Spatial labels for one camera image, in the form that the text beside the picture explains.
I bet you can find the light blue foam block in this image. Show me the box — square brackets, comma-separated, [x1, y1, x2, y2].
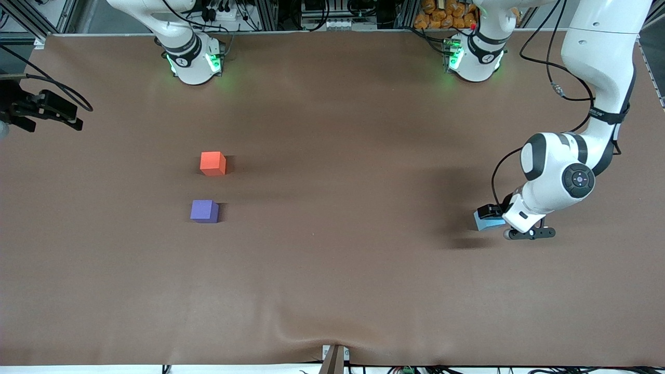
[474, 208, 507, 232]

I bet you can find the orange foam block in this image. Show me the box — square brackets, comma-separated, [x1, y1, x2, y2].
[199, 151, 227, 177]

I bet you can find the purple foam block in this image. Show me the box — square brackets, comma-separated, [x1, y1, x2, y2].
[190, 199, 220, 224]

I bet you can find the brown table cover sheet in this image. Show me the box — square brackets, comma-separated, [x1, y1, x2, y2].
[0, 29, 665, 367]

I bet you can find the orange round objects pile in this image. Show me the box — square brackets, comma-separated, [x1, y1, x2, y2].
[414, 0, 478, 30]

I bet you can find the white terminal strip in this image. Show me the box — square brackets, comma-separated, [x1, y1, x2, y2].
[307, 18, 365, 31]

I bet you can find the aluminium frame profile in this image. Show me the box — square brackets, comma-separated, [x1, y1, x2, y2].
[0, 0, 78, 41]

